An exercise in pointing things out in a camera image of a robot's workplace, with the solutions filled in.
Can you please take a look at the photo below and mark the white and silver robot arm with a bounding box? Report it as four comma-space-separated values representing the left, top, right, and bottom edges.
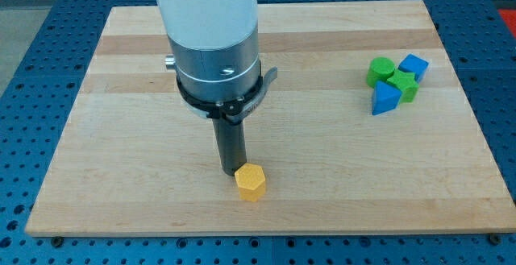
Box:
156, 0, 260, 102

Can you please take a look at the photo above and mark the yellow hexagon block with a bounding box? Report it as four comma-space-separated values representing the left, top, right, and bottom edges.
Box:
235, 163, 266, 201

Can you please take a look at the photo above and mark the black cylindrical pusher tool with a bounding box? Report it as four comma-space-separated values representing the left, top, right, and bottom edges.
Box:
212, 118, 247, 176

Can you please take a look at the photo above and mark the light wooden board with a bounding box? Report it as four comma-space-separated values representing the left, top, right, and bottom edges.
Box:
26, 0, 515, 237

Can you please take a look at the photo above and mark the blue triangle block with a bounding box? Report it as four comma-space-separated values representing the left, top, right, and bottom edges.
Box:
372, 81, 402, 115

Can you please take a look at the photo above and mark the green cylinder block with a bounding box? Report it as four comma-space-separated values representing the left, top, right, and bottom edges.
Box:
366, 57, 395, 88

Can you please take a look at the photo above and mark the green star block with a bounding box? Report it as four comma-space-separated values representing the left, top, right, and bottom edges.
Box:
386, 69, 419, 102

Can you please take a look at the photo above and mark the blue cube block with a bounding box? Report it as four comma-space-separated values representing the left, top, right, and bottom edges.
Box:
398, 54, 429, 83

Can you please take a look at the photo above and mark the black clamp ring with lever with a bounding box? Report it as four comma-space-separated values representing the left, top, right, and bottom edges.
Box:
175, 66, 279, 126

